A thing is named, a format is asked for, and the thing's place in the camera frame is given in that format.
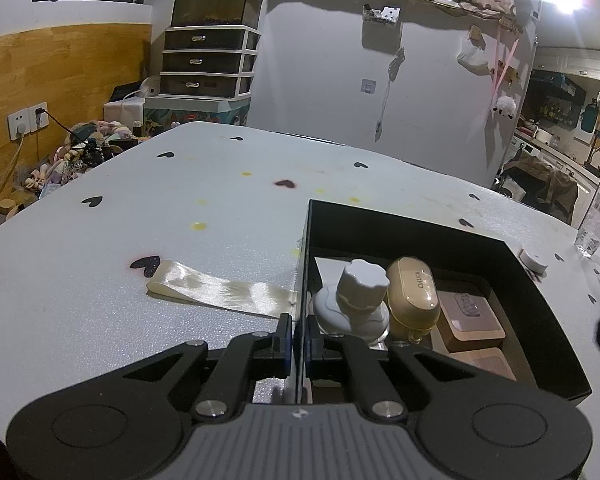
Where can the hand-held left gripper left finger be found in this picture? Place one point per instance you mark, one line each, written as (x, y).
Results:
(283, 345)

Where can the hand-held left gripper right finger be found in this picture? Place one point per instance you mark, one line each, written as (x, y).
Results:
(310, 347)

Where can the white knob-shaped container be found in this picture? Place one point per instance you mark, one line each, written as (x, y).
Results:
(355, 297)

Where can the beige earbud case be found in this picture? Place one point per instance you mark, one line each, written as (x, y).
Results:
(412, 295)

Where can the black cardboard box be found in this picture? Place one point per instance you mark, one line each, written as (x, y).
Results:
(480, 260)

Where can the cream satin ribbon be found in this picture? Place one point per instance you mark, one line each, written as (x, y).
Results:
(220, 292)

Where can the small round white lid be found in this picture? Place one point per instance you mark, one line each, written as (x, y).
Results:
(532, 260)

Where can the clear plastic water bottle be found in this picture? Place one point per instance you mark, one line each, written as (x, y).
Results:
(599, 215)

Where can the chair with brown jacket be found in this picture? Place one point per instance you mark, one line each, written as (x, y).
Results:
(542, 185)

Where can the kitchen shelf with bottles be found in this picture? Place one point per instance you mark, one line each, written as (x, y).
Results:
(555, 105)

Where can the white plush sheep toy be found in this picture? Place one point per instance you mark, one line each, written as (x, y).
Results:
(505, 105)

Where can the teal printed cabinet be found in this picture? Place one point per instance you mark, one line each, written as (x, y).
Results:
(195, 110)

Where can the pile of plush toys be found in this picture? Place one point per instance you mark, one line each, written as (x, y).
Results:
(80, 152)

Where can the white storage box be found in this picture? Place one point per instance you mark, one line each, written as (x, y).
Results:
(124, 112)

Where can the white plastic drawer unit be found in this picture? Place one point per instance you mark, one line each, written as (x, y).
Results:
(207, 62)

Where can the dark tablet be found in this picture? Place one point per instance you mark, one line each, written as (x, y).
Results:
(124, 92)

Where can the wooden toy blocks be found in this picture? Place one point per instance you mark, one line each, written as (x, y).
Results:
(12, 205)

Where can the bright ceiling light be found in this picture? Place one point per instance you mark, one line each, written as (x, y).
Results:
(571, 0)

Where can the glass fish tank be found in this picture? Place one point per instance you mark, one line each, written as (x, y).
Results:
(215, 5)

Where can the small white wall socket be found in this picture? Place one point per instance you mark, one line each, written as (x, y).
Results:
(368, 85)

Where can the white wall power outlet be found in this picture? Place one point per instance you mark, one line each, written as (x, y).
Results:
(27, 121)

